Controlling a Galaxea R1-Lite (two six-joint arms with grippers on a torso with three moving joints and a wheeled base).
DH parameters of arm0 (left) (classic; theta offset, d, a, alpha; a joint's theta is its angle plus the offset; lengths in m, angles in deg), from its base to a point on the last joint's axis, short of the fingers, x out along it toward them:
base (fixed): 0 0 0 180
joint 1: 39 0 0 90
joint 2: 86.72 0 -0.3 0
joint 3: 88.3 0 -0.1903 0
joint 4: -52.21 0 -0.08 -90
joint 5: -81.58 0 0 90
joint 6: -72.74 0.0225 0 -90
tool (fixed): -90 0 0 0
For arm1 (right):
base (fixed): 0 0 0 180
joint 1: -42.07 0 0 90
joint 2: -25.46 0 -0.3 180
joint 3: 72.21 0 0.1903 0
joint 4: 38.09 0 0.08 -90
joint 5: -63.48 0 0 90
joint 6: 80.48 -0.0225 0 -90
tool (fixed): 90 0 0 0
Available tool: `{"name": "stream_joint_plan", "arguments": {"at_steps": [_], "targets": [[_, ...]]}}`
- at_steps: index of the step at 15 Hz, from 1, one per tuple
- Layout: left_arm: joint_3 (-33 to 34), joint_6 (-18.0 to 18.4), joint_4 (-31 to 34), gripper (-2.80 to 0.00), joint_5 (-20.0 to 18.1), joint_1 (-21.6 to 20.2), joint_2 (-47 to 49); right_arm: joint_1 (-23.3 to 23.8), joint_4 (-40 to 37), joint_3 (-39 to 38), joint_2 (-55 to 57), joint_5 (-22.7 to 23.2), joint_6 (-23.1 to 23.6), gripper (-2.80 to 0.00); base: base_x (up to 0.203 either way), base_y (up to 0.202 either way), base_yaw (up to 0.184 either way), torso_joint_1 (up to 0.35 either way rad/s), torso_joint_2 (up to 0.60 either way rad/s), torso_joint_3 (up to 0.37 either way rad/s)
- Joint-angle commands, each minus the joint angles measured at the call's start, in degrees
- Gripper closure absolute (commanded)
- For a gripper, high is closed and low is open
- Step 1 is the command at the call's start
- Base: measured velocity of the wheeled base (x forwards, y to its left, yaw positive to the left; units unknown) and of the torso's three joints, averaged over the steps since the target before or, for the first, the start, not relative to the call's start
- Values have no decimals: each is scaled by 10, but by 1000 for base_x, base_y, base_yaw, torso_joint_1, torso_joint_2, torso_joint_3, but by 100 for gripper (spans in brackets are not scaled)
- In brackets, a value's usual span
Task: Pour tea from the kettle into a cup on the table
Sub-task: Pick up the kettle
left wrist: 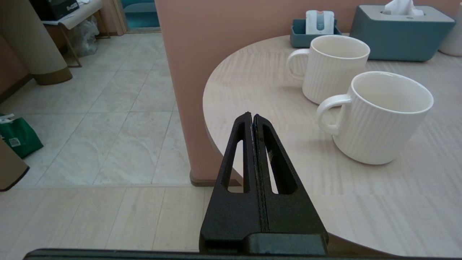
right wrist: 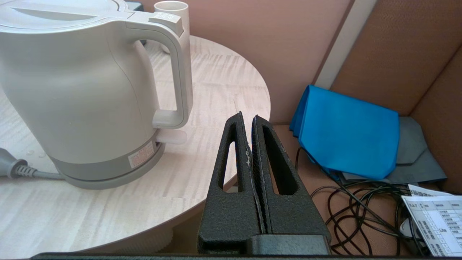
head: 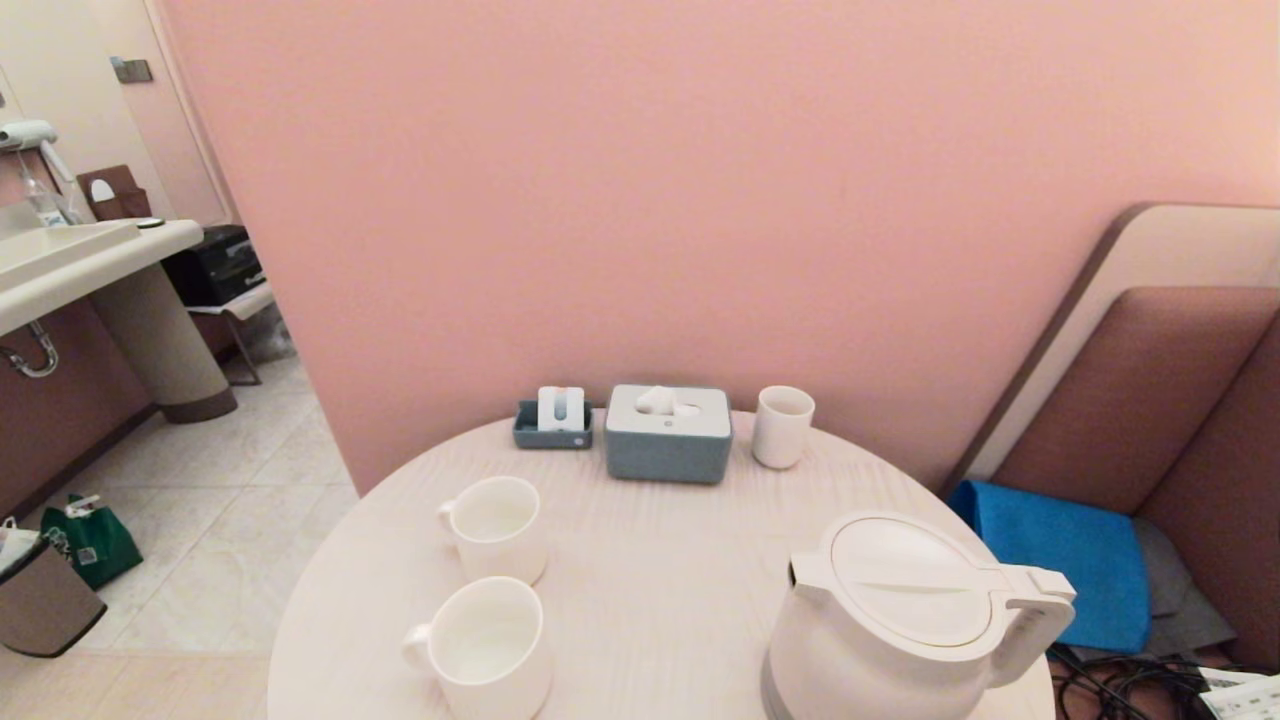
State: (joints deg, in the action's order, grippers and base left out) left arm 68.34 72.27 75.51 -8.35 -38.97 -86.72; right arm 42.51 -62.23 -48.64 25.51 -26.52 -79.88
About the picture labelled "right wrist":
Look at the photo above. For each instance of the brown upholstered backrest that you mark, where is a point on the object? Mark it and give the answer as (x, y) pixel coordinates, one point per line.
(404, 54)

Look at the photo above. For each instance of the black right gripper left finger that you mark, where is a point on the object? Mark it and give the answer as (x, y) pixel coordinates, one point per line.
(227, 216)

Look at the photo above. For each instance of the blue-grey tissue box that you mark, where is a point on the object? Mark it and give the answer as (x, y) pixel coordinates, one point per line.
(137, 6)

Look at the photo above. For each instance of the blue folded cloth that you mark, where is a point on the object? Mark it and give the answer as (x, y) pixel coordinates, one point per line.
(346, 137)

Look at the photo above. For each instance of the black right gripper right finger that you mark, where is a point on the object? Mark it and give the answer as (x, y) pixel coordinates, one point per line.
(288, 216)

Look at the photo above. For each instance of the grey folded cloth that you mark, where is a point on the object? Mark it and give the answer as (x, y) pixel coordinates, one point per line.
(415, 151)

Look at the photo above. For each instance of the grey round kettle base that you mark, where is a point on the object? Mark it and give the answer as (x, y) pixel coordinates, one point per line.
(108, 183)

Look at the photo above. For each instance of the white electric kettle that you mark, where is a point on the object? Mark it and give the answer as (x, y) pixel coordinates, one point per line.
(72, 90)

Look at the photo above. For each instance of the printed paper sheet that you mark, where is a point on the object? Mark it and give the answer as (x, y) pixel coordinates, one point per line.
(440, 224)

